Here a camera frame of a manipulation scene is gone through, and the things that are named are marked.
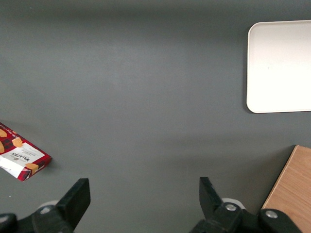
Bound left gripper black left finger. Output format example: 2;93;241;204
0;178;91;233

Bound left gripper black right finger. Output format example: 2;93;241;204
189;177;303;233

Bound red tartan cookie box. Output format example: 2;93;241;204
0;122;52;182

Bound cream rectangular tray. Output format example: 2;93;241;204
246;19;311;114

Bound wooden drawer cabinet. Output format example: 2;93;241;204
261;145;311;233

